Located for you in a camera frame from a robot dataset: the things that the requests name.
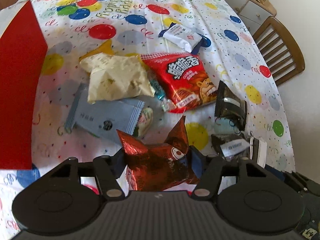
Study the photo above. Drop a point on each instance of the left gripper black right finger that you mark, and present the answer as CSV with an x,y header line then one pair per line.
x,y
209,171

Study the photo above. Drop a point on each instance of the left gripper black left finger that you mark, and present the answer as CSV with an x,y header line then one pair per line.
x,y
107,169

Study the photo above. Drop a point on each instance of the black and white snack packet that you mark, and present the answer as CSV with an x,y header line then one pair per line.
x,y
233,146

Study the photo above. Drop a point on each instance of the brown foil Oreo packet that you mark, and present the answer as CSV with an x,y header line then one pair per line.
x,y
158,167

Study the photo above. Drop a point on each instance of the light blue snack packet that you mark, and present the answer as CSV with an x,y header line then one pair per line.
x,y
104,118

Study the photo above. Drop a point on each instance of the black foil snack packet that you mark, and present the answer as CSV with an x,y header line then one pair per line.
x,y
229,106

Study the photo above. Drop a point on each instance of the red lion snack bag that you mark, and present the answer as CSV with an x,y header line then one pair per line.
x,y
183,78

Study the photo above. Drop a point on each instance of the cream snack bag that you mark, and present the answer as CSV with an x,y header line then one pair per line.
x,y
115,77

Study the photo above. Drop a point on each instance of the yellow snack packet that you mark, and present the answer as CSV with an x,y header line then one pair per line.
x,y
105,48

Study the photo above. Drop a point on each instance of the round green white candy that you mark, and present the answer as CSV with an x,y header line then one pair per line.
x,y
144,122

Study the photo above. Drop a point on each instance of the small teal wrapped candy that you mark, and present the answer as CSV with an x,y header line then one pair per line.
x,y
159,91

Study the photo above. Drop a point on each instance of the white and blue snack packet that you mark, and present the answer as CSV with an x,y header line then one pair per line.
x,y
183,37

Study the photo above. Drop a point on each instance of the wooden slatted chair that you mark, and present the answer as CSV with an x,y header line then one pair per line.
x,y
280,51

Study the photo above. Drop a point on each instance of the red and white cardboard box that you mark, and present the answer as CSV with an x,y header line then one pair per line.
x,y
23,49

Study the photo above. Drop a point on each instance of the balloon print tablecloth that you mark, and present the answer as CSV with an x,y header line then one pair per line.
x,y
74,27

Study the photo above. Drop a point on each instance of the white sideboard with wooden top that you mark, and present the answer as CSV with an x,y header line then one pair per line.
x,y
252,12

